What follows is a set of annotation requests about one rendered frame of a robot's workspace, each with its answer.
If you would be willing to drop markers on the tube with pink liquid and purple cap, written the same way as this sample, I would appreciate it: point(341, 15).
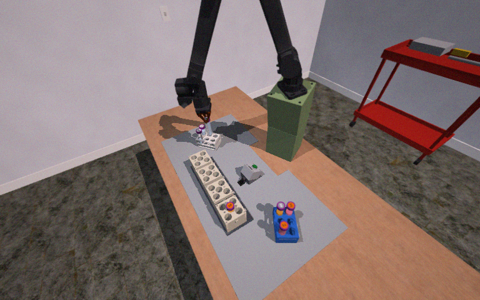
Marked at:
point(290, 208)

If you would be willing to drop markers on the grey flat mat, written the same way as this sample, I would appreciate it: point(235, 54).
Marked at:
point(254, 263)

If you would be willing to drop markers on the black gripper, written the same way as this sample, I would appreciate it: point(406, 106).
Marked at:
point(206, 107)

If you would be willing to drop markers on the blue tube rack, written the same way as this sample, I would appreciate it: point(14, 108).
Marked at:
point(291, 235)

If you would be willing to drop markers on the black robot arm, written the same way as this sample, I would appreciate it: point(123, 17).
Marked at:
point(289, 65)

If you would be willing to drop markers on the white tube rack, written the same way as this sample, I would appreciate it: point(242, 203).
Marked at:
point(210, 142)

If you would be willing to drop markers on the beige bucket adapter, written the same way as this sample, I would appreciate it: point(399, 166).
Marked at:
point(200, 160)
point(231, 220)
point(218, 192)
point(208, 175)

